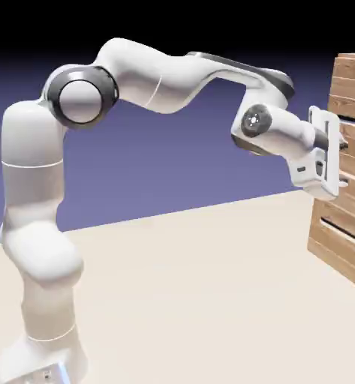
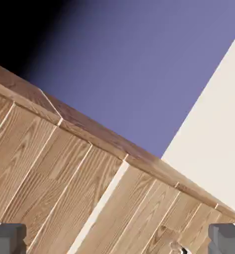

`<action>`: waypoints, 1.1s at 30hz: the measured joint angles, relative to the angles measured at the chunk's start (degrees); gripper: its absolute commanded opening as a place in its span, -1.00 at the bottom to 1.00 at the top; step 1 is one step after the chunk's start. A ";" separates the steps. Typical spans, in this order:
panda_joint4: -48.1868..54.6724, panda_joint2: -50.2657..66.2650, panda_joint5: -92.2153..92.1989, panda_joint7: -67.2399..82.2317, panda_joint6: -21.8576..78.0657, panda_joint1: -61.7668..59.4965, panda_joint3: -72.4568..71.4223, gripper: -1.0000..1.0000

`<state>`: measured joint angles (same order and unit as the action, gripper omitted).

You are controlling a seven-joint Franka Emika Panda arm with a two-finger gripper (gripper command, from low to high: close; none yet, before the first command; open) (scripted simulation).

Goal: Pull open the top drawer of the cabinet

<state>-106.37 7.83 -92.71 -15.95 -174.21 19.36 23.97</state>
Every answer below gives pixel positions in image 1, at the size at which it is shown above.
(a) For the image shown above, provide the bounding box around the light wood cabinet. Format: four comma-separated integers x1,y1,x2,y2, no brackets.
306,52,355,294

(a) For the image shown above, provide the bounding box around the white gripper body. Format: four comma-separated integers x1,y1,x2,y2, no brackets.
308,105,342,201

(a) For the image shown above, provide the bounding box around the dark metal drawer handle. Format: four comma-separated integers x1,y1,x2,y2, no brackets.
318,216,355,245

